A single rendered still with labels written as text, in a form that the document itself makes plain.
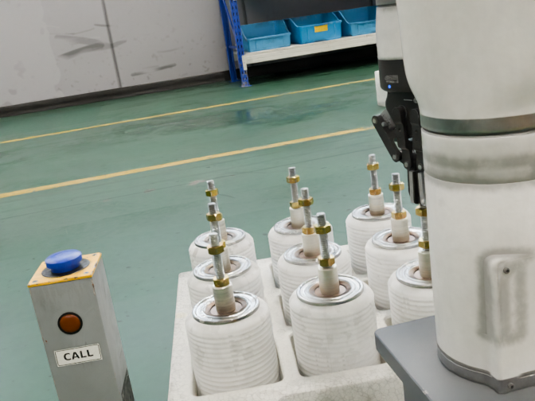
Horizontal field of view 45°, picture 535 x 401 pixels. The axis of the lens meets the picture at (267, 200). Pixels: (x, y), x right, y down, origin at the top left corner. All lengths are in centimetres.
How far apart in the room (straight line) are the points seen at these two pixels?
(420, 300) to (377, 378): 9
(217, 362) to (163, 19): 529
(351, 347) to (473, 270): 30
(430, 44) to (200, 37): 554
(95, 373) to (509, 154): 53
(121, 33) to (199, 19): 69
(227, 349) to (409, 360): 25
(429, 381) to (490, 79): 21
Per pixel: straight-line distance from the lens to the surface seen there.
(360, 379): 70
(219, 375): 71
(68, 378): 79
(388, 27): 66
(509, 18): 39
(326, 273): 71
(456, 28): 40
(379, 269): 84
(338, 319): 69
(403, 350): 51
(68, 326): 75
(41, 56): 592
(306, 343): 72
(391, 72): 66
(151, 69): 589
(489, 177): 41
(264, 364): 72
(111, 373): 78
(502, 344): 45
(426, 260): 73
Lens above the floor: 56
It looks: 16 degrees down
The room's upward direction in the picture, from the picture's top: 8 degrees counter-clockwise
